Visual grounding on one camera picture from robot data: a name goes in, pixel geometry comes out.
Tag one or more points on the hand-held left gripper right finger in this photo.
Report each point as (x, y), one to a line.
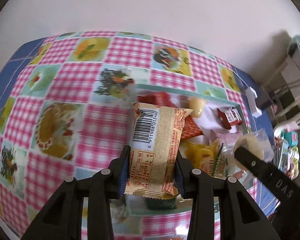
(180, 180)

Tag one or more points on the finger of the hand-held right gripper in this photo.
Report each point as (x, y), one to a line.
(265, 172)

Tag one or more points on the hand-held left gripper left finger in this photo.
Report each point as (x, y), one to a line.
(123, 177)

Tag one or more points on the clear-wrapped white bun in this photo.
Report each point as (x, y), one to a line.
(250, 143)

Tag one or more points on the beige snack packet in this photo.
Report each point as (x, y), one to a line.
(157, 150)

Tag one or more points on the white box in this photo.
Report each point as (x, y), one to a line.
(212, 122)

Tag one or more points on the jelly cup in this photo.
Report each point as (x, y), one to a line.
(197, 107)

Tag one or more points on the green snack packet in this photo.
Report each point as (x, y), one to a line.
(161, 202)

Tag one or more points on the yellow snack packet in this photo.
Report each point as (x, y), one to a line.
(200, 155)

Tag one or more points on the colourful packets beside table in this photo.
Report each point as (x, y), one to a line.
(291, 138)

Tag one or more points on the red milk carton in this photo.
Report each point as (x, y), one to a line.
(230, 117)

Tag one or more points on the white power adapter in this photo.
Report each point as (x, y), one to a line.
(253, 102)

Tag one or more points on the dark power adapter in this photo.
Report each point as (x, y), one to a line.
(265, 100)

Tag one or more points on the red clear-window snack packet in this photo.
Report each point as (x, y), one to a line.
(157, 98)

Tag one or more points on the blue grid tablecloth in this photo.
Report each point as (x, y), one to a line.
(17, 52)

